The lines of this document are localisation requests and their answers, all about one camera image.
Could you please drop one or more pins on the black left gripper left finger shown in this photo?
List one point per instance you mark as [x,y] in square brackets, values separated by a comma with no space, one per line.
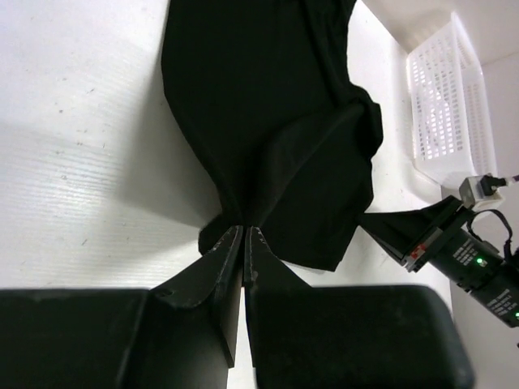
[180,334]

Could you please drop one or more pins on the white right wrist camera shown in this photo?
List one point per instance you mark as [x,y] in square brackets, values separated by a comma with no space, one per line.
[474,198]

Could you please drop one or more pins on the white plastic basket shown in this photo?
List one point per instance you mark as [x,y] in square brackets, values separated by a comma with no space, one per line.
[452,131]

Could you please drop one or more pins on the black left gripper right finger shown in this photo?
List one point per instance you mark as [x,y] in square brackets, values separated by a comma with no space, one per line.
[382,336]

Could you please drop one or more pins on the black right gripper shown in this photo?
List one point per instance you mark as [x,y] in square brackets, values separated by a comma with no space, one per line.
[449,243]

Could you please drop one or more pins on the black tank top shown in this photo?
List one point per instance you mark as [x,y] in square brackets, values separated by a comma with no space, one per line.
[261,92]

